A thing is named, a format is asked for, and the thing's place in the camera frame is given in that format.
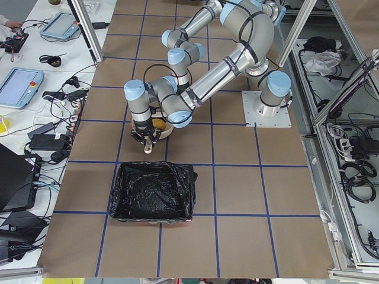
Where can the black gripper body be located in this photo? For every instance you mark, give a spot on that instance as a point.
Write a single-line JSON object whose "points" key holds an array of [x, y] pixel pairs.
{"points": [[143, 129]]}

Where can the brown bread roll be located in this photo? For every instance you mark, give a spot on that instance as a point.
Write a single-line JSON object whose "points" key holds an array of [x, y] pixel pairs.
{"points": [[159, 123]]}

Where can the white dustpan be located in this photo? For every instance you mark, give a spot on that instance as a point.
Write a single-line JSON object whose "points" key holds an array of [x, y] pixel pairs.
{"points": [[156, 112]]}

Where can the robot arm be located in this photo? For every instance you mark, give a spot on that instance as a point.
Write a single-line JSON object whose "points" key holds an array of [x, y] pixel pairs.
{"points": [[179, 107], [250, 23]]}

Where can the left bin with black bag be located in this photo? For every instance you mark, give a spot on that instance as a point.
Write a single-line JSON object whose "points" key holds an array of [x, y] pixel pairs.
{"points": [[156, 192]]}

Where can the black power adapter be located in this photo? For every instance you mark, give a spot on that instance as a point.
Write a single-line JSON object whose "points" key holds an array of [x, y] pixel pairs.
{"points": [[49, 142]]}

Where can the black laptop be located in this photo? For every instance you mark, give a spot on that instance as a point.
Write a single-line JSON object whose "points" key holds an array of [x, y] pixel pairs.
{"points": [[19, 177]]}

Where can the blue teach pendant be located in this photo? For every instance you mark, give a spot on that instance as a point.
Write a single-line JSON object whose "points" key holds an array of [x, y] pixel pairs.
{"points": [[19, 87], [62, 27]]}

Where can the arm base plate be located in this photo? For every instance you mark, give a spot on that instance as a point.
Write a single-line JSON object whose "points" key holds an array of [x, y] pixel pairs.
{"points": [[259, 115]]}

